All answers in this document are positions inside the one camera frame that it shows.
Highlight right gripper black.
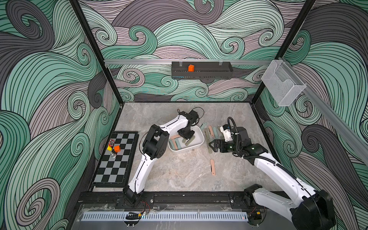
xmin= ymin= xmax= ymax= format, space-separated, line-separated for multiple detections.
xmin=211 ymin=138 xmax=242 ymax=154

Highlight white storage box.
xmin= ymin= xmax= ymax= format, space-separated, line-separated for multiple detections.
xmin=168 ymin=126 xmax=205 ymax=153

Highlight pink folding knife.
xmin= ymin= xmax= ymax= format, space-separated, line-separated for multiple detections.
xmin=208 ymin=125 xmax=215 ymax=137
xmin=170 ymin=135 xmax=181 ymax=140

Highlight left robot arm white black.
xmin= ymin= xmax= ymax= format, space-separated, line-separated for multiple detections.
xmin=123 ymin=110 xmax=199 ymax=206

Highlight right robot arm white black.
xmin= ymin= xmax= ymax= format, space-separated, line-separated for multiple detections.
xmin=209 ymin=125 xmax=336 ymax=230

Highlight pink folding knife top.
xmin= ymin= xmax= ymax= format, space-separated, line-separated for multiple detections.
xmin=170 ymin=135 xmax=181 ymax=140

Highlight orange cube on shelf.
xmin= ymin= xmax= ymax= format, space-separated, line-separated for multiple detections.
xmin=188 ymin=65 xmax=195 ymax=72

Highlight small colourful toy blocks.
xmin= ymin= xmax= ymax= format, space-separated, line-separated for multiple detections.
xmin=107 ymin=139 xmax=121 ymax=158

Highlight checkerboard mat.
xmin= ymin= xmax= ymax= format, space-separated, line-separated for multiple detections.
xmin=93 ymin=131 xmax=139 ymax=187

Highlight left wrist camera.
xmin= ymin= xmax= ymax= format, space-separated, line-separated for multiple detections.
xmin=189 ymin=106 xmax=205 ymax=127

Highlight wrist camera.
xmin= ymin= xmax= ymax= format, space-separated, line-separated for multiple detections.
xmin=189 ymin=106 xmax=205 ymax=127
xmin=220 ymin=117 xmax=239 ymax=142

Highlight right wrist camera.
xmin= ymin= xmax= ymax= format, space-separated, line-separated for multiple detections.
xmin=220 ymin=117 xmax=239 ymax=142

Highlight black wall shelf tray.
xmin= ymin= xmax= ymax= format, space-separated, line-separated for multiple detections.
xmin=171 ymin=62 xmax=233 ymax=81

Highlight clear plastic wall bin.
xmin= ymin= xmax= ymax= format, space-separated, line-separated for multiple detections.
xmin=261 ymin=59 xmax=306 ymax=107

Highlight aluminium rail back wall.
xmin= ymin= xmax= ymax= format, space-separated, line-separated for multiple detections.
xmin=104 ymin=58 xmax=272 ymax=66

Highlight aluminium rail wall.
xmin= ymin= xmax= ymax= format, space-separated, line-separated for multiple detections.
xmin=303 ymin=84 xmax=368 ymax=167
xmin=104 ymin=58 xmax=272 ymax=66

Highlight white slotted cable duct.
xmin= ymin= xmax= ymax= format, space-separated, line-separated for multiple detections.
xmin=81 ymin=211 xmax=248 ymax=222

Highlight aluminium rail right wall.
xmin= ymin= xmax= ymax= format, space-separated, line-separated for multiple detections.
xmin=303 ymin=84 xmax=368 ymax=167

